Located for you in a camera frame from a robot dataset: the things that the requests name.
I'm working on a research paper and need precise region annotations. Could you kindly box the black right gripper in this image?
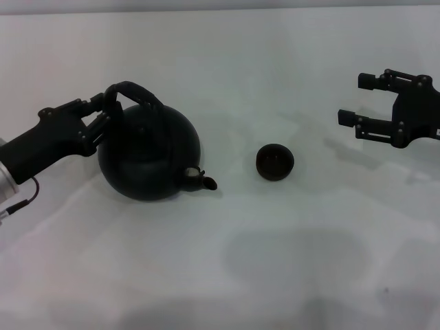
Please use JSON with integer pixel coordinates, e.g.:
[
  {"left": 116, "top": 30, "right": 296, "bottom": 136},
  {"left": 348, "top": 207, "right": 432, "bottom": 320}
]
[{"left": 338, "top": 68, "right": 440, "bottom": 149}]

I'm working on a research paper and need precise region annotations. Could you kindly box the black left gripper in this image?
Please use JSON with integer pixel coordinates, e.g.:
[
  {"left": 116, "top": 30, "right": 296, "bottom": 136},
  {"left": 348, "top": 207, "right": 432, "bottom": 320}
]
[{"left": 0, "top": 91, "right": 113, "bottom": 186}]

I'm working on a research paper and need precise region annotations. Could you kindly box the black round teapot with handle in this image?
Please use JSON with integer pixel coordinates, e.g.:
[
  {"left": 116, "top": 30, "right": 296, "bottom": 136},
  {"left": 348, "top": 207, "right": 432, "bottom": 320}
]
[{"left": 97, "top": 80, "right": 219, "bottom": 203}]

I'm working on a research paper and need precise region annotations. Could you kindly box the small dark teacup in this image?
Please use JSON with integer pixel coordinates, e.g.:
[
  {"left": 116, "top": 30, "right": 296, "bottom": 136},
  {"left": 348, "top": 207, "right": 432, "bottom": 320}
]
[{"left": 255, "top": 143, "right": 296, "bottom": 182}]

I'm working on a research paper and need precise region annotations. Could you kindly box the left wrist dark cable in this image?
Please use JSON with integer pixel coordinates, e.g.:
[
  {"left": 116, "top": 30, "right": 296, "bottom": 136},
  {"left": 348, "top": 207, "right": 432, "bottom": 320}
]
[{"left": 0, "top": 176, "right": 41, "bottom": 220}]

